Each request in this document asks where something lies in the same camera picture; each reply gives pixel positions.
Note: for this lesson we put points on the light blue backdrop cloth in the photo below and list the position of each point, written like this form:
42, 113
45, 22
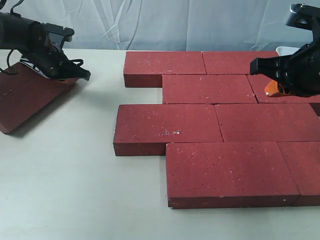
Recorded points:
169, 25

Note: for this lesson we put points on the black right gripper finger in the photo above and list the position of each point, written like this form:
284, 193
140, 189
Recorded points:
276, 69
301, 16

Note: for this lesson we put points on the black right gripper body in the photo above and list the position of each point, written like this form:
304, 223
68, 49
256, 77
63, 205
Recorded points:
304, 67

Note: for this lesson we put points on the white plastic tray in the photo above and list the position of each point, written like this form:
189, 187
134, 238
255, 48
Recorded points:
286, 50

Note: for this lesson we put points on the red brick with white marks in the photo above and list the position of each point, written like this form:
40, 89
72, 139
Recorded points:
146, 129

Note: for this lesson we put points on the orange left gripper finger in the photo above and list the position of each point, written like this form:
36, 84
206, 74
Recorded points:
73, 69
58, 35

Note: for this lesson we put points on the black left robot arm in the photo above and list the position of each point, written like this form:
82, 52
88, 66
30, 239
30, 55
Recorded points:
15, 33

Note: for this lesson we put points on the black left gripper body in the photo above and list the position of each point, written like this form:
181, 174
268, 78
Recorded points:
45, 58

